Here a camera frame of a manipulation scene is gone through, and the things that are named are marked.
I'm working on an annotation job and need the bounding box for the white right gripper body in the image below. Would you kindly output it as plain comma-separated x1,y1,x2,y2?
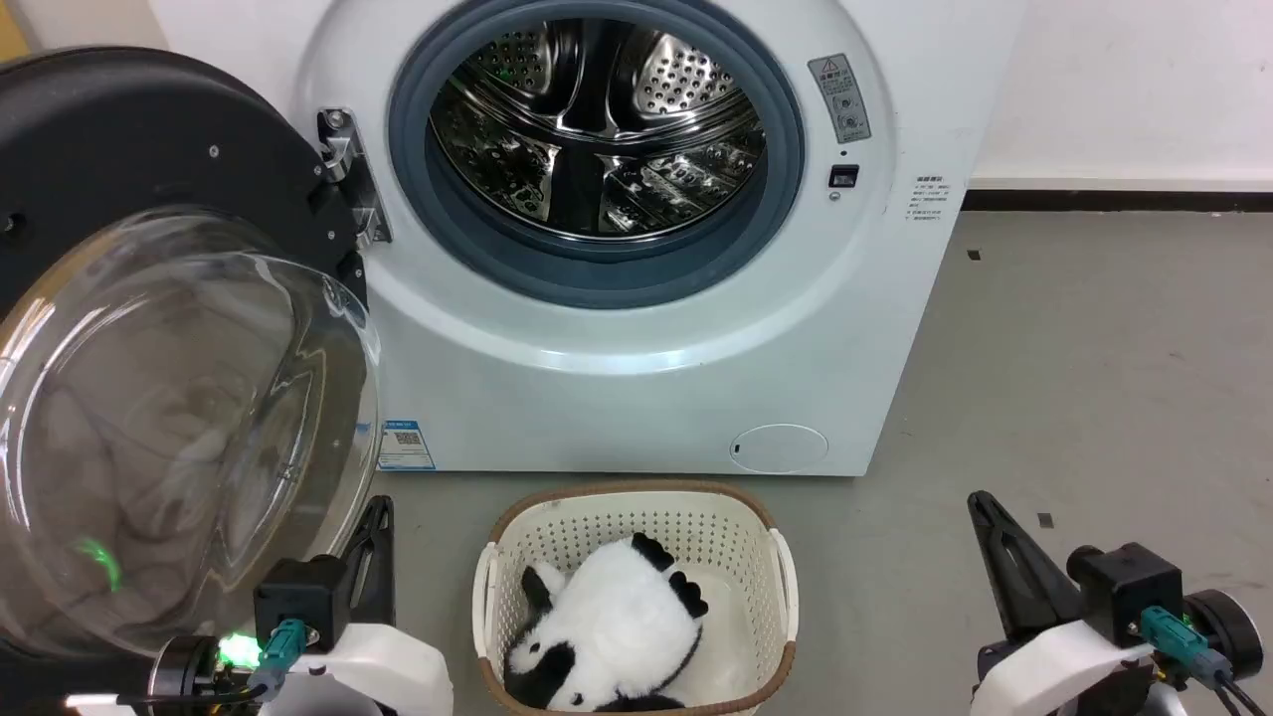
973,619,1161,716

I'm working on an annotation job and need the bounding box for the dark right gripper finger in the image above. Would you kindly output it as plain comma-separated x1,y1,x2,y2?
967,492,1045,643
975,489,1085,637

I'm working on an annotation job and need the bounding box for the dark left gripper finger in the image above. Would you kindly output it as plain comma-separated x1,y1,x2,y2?
341,509,381,626
364,495,397,627

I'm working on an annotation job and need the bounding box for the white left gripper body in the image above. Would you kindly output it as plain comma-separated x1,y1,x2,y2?
267,622,455,716

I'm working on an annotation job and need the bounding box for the white front-load washing machine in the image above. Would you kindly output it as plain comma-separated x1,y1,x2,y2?
149,0,1030,477

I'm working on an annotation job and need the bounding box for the black washing machine door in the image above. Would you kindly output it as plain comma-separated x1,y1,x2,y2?
0,46,384,687

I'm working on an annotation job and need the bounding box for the grey rubber door gasket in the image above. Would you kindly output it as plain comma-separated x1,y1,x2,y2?
387,0,806,309

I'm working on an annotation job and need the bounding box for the metal door hinge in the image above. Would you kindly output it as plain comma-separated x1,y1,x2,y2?
316,107,393,248

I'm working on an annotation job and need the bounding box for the steel washing machine drum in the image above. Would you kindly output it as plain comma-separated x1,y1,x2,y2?
428,17,769,242

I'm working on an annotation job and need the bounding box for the blue QR code sticker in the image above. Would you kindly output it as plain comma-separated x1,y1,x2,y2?
377,420,437,471

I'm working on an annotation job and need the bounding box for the black white panda plush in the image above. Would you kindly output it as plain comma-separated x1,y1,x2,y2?
503,532,711,713

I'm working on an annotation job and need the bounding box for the oval filter access cover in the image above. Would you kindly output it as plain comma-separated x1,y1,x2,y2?
729,424,830,474

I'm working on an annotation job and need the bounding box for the cream perforated laundry basket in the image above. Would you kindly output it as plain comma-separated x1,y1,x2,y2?
472,480,800,716

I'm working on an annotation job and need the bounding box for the grey warning sticker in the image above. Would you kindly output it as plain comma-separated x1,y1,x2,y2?
807,54,873,145

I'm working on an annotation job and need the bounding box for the left gripper teal plug cable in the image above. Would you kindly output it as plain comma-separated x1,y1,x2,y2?
117,618,307,709

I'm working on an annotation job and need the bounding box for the gripper teal plug cable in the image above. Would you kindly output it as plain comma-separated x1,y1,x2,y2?
117,618,307,709
1140,605,1273,716

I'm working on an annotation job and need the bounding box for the right gripper teal plug cable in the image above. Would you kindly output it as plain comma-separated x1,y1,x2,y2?
1140,605,1273,716

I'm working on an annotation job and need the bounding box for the black wall baseboard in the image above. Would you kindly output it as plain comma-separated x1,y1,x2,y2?
961,189,1273,213

